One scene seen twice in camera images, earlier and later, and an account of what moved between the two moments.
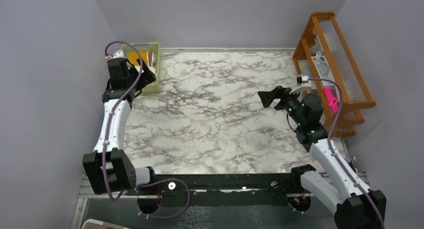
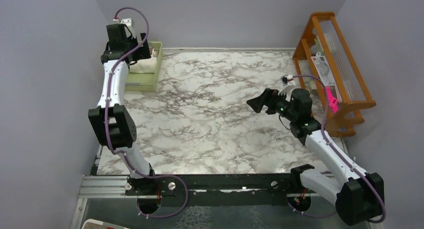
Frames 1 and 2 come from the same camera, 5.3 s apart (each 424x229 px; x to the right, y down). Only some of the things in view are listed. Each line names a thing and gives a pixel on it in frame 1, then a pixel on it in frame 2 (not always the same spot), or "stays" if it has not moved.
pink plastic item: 333,101 stays
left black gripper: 148,76 -> 141,53
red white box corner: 93,224 stays
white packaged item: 323,69 stays
